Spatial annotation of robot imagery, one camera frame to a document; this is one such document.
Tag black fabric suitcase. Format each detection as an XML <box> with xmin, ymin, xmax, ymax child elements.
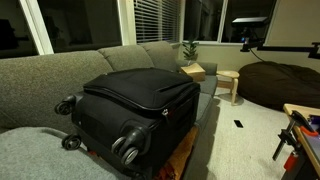
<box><xmin>54</xmin><ymin>67</ymin><xmax>202</xmax><ymax>179</ymax></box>

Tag green potted plant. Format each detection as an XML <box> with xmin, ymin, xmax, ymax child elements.
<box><xmin>182</xmin><ymin>39</ymin><xmax>200</xmax><ymax>66</ymax></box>

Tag orange cloth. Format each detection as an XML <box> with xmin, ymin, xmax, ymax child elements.
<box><xmin>154</xmin><ymin>124</ymin><xmax>200</xmax><ymax>180</ymax></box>

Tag light wooden stool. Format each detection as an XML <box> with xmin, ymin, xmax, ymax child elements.
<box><xmin>215</xmin><ymin>69</ymin><xmax>241</xmax><ymax>106</ymax></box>

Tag white window blinds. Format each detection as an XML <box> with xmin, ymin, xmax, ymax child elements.
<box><xmin>133</xmin><ymin>0</ymin><xmax>183</xmax><ymax>44</ymax></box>

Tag beige carpet rug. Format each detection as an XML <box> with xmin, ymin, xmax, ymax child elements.
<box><xmin>196</xmin><ymin>87</ymin><xmax>294</xmax><ymax>180</ymax></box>

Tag dark brown beanbag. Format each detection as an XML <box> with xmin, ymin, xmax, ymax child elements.
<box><xmin>237</xmin><ymin>60</ymin><xmax>320</xmax><ymax>112</ymax></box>

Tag grey fabric sofa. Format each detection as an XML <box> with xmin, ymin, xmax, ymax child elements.
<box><xmin>0</xmin><ymin>40</ymin><xmax>219</xmax><ymax>180</ymax></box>

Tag black bar clamp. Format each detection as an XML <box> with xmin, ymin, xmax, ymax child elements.
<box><xmin>272</xmin><ymin>110</ymin><xmax>319</xmax><ymax>162</ymax></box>

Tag wooden workbench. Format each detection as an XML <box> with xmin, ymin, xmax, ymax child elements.
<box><xmin>282</xmin><ymin>103</ymin><xmax>320</xmax><ymax>180</ymax></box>

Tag purple table mat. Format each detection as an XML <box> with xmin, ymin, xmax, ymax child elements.
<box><xmin>304</xmin><ymin>114</ymin><xmax>320</xmax><ymax>162</ymax></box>

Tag black stereo camera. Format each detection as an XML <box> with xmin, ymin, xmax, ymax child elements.
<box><xmin>231</xmin><ymin>16</ymin><xmax>269</xmax><ymax>45</ymax></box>

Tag white window frame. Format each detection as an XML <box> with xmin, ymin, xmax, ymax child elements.
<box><xmin>18</xmin><ymin>0</ymin><xmax>278</xmax><ymax>56</ymax></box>

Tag red clamp handle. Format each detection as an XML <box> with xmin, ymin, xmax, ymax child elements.
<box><xmin>283</xmin><ymin>150</ymin><xmax>300</xmax><ymax>173</ymax></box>

